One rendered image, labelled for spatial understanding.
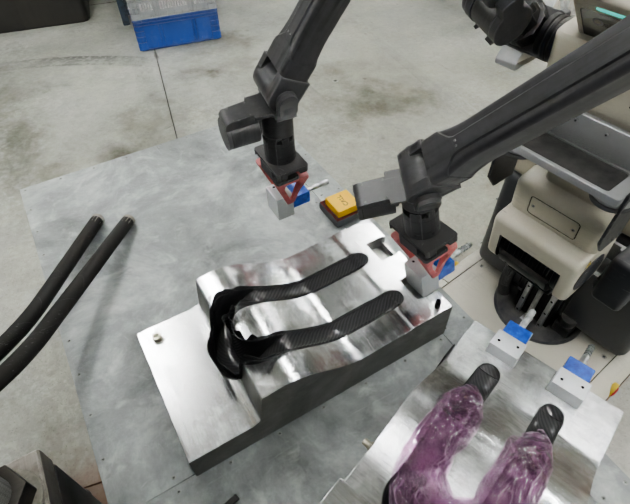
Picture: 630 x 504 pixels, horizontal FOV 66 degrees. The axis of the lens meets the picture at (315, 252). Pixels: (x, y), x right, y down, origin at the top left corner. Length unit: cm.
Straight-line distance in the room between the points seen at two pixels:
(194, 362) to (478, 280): 115
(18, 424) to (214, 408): 126
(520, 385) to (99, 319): 78
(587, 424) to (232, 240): 76
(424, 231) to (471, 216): 163
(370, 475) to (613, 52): 58
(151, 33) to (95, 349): 314
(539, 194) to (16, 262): 211
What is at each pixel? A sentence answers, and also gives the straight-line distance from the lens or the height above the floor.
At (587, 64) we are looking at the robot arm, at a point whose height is 137.
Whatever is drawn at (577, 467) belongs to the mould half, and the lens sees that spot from 84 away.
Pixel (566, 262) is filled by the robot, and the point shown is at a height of 79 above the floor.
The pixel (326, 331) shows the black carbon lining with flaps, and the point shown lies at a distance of 84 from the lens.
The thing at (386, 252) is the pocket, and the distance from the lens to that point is 98.
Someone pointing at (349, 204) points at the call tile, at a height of 84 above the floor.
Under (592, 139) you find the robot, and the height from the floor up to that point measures 107.
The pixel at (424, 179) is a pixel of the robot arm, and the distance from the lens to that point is 64.
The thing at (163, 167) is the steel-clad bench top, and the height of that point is 80.
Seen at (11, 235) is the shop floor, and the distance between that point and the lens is 265.
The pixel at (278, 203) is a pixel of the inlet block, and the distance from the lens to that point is 95.
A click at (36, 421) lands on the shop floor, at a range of 198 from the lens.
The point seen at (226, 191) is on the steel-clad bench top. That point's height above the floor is 80.
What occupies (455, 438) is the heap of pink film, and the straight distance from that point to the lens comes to 74.
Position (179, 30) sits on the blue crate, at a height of 11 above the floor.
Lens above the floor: 159
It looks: 48 degrees down
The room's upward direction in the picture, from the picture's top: 1 degrees counter-clockwise
